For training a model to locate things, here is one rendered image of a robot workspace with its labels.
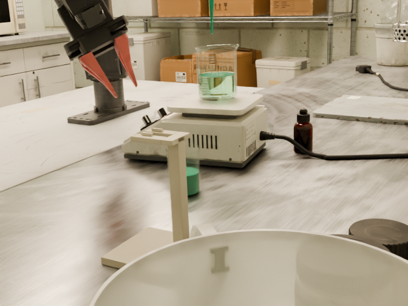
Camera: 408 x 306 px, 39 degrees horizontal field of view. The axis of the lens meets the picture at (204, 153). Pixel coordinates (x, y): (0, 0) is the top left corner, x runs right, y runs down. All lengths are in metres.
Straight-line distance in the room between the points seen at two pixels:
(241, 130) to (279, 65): 2.34
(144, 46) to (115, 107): 2.28
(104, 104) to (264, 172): 0.49
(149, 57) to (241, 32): 0.59
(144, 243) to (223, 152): 0.27
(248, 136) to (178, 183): 0.31
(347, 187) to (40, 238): 0.38
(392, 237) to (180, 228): 0.19
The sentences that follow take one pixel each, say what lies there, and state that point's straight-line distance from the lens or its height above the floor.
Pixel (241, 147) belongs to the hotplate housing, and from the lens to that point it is 0.81.
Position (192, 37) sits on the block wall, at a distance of 3.77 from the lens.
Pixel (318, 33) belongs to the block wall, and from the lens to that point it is 3.38.
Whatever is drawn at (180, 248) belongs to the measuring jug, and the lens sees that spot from 0.25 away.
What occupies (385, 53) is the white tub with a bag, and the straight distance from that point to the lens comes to 1.84.
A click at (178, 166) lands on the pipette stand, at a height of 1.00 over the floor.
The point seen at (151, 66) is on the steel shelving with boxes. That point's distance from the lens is 3.55.
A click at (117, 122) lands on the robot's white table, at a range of 1.16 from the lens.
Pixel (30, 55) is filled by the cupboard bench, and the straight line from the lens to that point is 3.73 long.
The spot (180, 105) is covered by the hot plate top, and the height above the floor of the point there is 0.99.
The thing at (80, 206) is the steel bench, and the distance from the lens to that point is 0.72.
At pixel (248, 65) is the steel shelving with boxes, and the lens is 3.28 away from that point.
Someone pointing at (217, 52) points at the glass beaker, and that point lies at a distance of 0.84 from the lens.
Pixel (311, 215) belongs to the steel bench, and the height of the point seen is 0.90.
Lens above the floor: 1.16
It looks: 16 degrees down
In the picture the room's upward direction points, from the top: 2 degrees counter-clockwise
